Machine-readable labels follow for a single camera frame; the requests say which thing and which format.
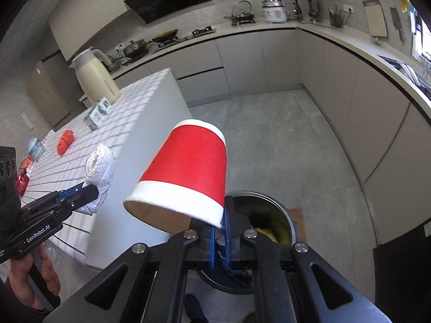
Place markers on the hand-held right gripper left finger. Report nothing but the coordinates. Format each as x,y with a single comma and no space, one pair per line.
211,247

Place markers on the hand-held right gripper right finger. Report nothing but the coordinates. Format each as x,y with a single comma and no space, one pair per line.
226,239

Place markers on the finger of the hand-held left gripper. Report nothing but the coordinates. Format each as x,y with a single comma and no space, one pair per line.
72,190
77,198

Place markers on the white knit cloth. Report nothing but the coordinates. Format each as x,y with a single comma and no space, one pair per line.
101,168

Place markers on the yellow cloth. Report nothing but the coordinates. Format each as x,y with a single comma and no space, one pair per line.
267,234

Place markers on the blue trash bin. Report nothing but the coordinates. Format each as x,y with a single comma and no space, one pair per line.
281,210

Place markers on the red paper cup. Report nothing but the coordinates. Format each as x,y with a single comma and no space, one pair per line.
188,165

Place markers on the red crumpled bag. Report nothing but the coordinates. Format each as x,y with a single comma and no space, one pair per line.
65,141

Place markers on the red snack packet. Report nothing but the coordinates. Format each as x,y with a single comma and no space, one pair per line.
22,182

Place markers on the clear plastic jar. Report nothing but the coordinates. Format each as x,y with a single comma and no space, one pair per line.
35,148

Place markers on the person's black shoe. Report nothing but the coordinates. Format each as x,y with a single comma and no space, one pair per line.
195,309
250,318

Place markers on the green and white carton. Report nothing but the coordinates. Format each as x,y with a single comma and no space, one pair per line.
97,114

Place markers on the wooden tall cabinet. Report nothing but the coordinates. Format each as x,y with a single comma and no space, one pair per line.
47,94

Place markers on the beige thermos jug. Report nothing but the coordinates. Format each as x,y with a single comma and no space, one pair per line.
96,80

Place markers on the white checked kitchen island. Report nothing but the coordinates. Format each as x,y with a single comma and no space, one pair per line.
158,107

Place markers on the green vase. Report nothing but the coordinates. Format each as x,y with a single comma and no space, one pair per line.
114,62

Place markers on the black pot with lid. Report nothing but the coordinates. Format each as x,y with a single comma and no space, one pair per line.
134,48

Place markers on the black wok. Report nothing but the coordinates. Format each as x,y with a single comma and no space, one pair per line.
165,35

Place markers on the beige upper cabinets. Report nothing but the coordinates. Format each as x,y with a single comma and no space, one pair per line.
94,10

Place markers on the black panel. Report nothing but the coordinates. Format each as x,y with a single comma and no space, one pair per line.
404,276

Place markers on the grey kitchen base cabinets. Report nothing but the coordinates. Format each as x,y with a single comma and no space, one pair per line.
336,84

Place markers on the black gas stove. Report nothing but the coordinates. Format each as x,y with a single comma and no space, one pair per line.
195,34

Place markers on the glass teapot on stand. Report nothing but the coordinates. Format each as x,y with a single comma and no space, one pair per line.
240,16

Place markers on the white rice cooker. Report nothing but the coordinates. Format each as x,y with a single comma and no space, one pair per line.
275,11

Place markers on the dark bottle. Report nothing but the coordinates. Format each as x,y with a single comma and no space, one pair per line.
297,10

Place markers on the dark utensil holder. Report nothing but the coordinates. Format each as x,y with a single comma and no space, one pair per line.
336,18

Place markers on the kitchen sink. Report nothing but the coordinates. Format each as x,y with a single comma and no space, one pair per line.
410,74

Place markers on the metal knife rack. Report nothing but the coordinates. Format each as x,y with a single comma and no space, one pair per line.
313,6

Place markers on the beige cutting board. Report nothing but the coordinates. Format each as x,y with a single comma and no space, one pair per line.
375,20

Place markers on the kitchen cleaver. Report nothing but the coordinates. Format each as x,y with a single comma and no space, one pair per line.
396,23

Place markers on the kitchen window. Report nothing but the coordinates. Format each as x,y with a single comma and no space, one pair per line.
421,37

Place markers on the yellow rubber glove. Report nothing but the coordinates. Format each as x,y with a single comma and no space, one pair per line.
401,0

